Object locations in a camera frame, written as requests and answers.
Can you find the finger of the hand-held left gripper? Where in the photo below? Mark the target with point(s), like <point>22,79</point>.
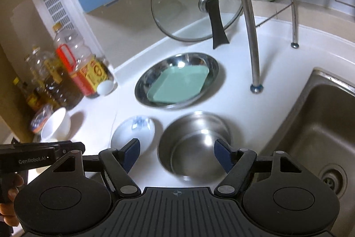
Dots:
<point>70,147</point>

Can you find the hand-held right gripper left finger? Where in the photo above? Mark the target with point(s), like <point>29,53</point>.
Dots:
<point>133,151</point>

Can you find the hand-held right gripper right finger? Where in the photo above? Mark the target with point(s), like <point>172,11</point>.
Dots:
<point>222,155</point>

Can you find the small white plate blue print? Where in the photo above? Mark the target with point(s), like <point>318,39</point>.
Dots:
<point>130,130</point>

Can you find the white bowl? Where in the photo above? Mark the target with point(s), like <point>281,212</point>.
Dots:
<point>58,123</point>

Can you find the steel bowl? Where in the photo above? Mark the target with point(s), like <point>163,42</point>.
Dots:
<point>194,131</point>

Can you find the green square plate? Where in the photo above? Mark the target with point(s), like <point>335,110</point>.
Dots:
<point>177,84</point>

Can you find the large steel basin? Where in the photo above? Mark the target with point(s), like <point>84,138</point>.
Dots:
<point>194,59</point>

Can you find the person's left hand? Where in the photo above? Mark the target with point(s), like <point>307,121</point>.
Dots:
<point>12,194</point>

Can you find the colourful striped bowl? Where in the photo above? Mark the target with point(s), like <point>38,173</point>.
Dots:
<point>41,117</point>

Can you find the large dark oil bottle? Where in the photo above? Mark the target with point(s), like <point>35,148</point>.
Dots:
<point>61,89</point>

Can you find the small sauce bottle yellow cap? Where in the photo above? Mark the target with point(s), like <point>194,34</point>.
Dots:
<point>27,95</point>

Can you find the pale egg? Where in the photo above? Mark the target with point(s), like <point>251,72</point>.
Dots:
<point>105,87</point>

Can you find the steel sink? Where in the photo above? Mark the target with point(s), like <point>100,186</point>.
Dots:
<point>319,120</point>

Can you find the sink drain strainer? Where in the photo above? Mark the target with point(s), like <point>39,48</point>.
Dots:
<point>332,178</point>

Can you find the white wall vent grille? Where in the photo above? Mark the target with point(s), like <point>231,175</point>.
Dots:
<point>55,6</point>

